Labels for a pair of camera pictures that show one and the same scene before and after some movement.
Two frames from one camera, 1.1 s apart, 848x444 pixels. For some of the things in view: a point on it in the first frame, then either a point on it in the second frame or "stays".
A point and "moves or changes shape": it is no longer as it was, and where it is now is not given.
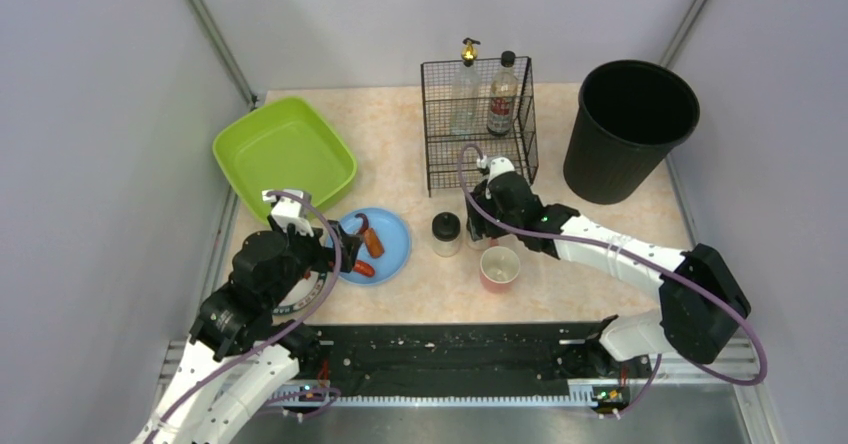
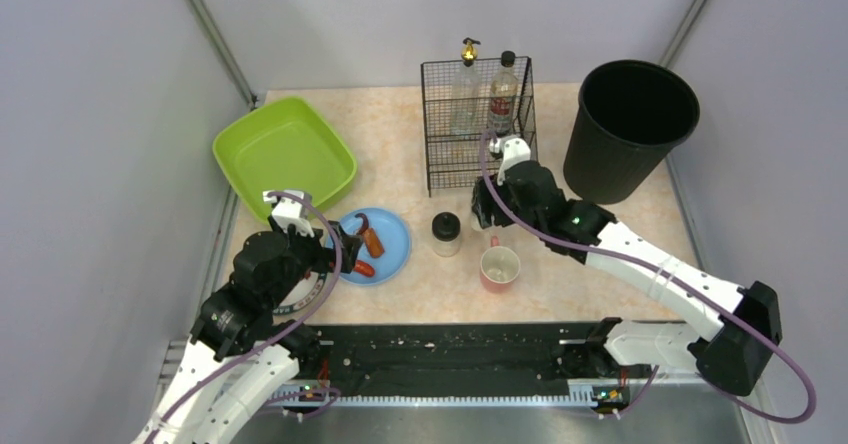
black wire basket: (488, 102) stays
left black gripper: (332, 246) stays
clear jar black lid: (480, 244) moves or changes shape
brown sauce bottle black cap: (503, 96) stays
